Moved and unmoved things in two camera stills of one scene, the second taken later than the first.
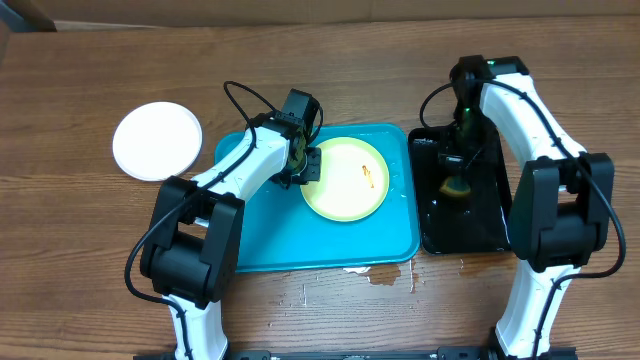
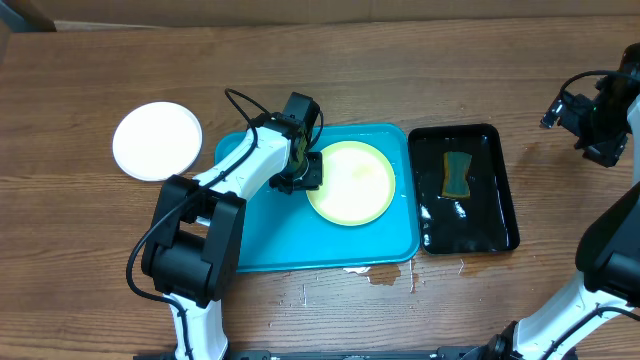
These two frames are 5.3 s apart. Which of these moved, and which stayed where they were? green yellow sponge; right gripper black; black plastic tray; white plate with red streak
Moved: right gripper black
Stayed: white plate with red streak; green yellow sponge; black plastic tray
